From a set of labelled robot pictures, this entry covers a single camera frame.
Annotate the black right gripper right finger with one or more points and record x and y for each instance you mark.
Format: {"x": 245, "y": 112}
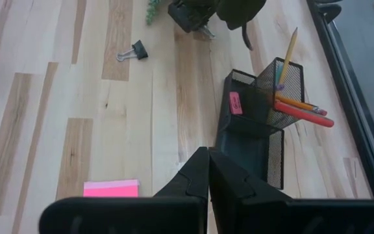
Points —
{"x": 255, "y": 214}

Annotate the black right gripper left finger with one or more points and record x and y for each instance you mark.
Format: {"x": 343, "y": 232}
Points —
{"x": 174, "y": 211}

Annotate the potted green succulent plant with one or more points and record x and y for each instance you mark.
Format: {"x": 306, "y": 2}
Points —
{"x": 153, "y": 11}

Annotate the small black binder clip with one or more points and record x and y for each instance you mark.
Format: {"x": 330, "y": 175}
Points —
{"x": 140, "y": 50}

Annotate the black mesh desk organizer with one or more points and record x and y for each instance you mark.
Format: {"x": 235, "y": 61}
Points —
{"x": 250, "y": 130}

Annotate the pink eraser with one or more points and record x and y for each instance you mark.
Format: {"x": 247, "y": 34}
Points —
{"x": 235, "y": 103}

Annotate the yellow pencil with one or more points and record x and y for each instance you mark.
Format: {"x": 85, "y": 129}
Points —
{"x": 287, "y": 58}

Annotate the teal pen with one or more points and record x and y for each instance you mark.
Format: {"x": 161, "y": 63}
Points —
{"x": 279, "y": 73}

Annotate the red pen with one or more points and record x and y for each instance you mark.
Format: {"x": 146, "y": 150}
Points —
{"x": 304, "y": 115}

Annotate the purple pen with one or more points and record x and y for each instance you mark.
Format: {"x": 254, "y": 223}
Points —
{"x": 280, "y": 87}

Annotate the orange pencil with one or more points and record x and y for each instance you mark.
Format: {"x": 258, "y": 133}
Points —
{"x": 300, "y": 104}

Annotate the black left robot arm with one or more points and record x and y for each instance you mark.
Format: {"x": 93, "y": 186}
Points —
{"x": 330, "y": 11}

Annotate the pink sticky note pad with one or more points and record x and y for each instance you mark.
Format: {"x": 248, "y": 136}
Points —
{"x": 110, "y": 190}

